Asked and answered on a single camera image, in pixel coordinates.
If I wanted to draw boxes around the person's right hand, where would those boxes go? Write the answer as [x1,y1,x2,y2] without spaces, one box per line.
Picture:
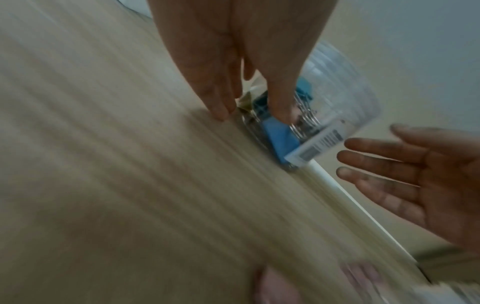
[336,123,480,256]

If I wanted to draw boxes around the person's left hand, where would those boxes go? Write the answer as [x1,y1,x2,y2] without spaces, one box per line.
[146,0,340,123]

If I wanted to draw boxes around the clear plastic container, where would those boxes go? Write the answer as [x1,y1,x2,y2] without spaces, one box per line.
[236,40,382,173]

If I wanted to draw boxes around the pile of blue binder clips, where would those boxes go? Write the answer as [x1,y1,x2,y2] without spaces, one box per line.
[250,78,320,167]

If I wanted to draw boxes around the pink object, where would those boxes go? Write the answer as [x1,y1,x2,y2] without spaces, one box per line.
[255,265,303,304]

